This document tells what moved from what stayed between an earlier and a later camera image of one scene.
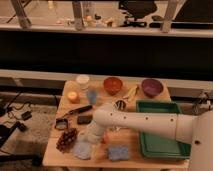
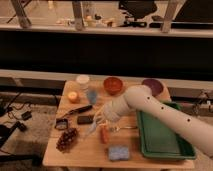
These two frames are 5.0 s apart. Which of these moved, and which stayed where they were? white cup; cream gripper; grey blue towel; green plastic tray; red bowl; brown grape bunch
Moved: grey blue towel; cream gripper
Stayed: green plastic tray; white cup; brown grape bunch; red bowl
